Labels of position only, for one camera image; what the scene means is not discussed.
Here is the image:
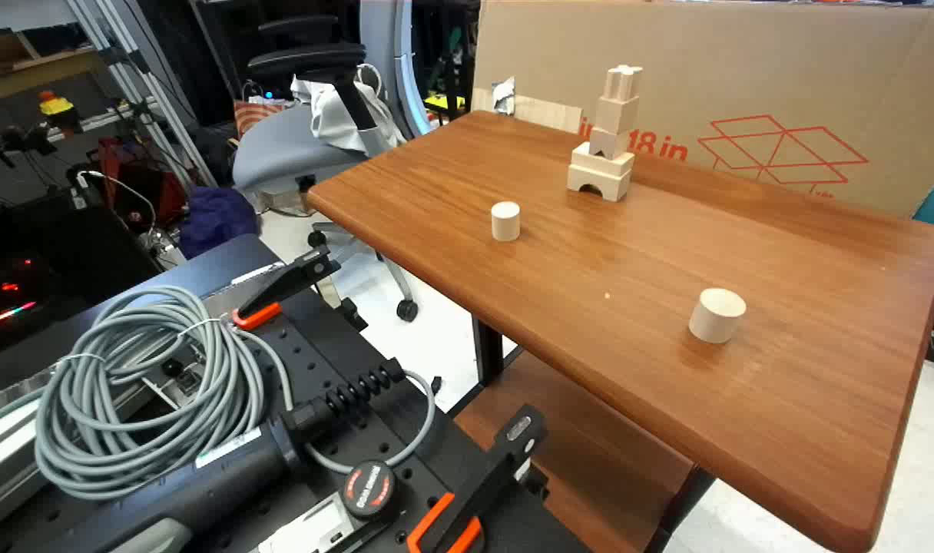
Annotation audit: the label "round black red knob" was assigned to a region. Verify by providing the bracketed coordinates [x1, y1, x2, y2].
[337, 460, 403, 522]

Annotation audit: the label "wooden arch block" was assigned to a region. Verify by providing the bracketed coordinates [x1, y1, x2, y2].
[565, 139, 636, 207]

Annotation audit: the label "black perforated mounting board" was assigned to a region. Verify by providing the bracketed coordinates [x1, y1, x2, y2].
[0, 232, 594, 553]

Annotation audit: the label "aluminium frame rack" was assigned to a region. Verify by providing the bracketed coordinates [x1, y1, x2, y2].
[65, 0, 219, 193]

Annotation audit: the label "large brown cardboard box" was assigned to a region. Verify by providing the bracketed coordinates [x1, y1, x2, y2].
[472, 0, 934, 223]

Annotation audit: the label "silver aluminium rail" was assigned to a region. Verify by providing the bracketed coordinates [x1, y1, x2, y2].
[0, 352, 219, 517]

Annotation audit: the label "red yellow stop button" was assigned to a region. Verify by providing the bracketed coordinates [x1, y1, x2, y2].
[33, 87, 79, 124]

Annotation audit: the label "black office chair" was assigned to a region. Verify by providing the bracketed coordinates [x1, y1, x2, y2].
[244, 10, 380, 134]

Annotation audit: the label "black clamp orange handle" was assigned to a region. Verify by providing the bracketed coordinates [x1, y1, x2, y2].
[403, 403, 551, 553]
[201, 244, 346, 335]

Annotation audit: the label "grey office chair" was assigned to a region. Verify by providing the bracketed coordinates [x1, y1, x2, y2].
[229, 95, 423, 325]

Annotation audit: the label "pale cardboard piece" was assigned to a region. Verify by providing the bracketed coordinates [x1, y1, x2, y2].
[472, 87, 585, 139]

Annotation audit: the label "white curved stand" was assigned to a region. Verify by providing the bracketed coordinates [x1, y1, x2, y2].
[356, 0, 436, 143]

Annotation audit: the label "wooden rectangular block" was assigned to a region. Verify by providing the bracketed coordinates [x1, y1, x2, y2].
[590, 89, 643, 164]

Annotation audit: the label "white plastic wrap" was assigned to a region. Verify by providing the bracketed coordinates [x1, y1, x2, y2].
[488, 73, 521, 121]

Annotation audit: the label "wooden table lower shelf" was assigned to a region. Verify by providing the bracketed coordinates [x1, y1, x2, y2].
[453, 352, 701, 553]

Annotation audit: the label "black table leg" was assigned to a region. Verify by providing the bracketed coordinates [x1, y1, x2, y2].
[641, 465, 718, 553]
[472, 313, 507, 392]

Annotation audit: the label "dark device red lights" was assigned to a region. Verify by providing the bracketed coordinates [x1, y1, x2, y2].
[0, 240, 79, 364]

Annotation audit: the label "coiled grey cable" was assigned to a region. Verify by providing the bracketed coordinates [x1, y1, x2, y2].
[31, 283, 300, 503]

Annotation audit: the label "beige wooden cylinder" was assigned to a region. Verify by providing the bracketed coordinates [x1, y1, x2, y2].
[488, 199, 527, 246]
[686, 287, 750, 348]

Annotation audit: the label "black cable connector plug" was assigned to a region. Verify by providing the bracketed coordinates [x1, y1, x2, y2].
[108, 361, 411, 548]

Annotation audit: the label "small wooden block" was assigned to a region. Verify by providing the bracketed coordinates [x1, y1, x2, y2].
[603, 62, 647, 106]

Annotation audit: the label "silver foil bag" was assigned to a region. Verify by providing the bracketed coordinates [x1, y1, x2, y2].
[289, 73, 403, 161]

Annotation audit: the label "dark blue bag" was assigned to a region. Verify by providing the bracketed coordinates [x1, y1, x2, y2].
[176, 185, 261, 262]

